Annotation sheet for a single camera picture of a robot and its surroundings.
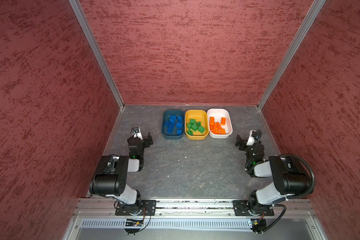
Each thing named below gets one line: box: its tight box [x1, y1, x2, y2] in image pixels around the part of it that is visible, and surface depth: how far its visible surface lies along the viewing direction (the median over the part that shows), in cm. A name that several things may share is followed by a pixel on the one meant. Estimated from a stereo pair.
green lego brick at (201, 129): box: [197, 126, 205, 134], surface depth 106 cm
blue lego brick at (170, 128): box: [167, 124, 175, 134], surface depth 105 cm
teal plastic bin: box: [162, 109, 185, 140], surface depth 109 cm
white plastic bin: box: [207, 108, 234, 139], surface depth 108 cm
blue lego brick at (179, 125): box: [176, 121, 183, 129], surface depth 108 cm
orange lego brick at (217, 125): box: [214, 122, 222, 130], surface depth 108 cm
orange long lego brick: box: [219, 128, 227, 135], surface depth 105 cm
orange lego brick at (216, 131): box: [212, 128, 221, 135], surface depth 105 cm
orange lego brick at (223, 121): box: [221, 117, 226, 126], surface depth 111 cm
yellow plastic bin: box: [185, 109, 209, 140], surface depth 112 cm
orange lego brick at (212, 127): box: [209, 123, 215, 133], surface depth 105 cm
